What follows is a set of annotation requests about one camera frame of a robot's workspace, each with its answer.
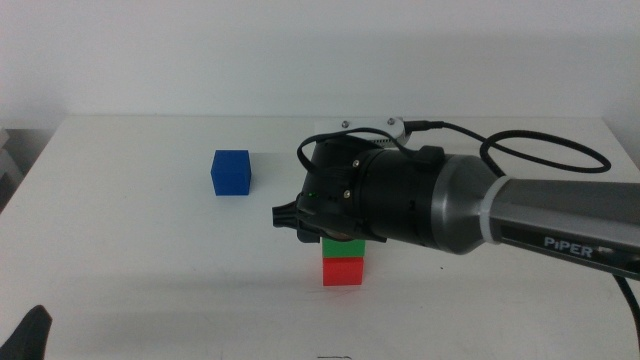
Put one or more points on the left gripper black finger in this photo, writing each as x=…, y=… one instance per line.
x=30, y=335

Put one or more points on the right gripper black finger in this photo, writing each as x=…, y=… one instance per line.
x=307, y=236

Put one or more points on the green cube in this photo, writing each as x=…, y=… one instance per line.
x=342, y=248

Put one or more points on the red cube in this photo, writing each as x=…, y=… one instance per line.
x=342, y=272

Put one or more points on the blue cube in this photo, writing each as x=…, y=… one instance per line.
x=230, y=172

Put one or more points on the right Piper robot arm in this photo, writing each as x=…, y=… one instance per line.
x=550, y=210

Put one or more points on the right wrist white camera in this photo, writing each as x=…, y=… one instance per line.
x=370, y=125

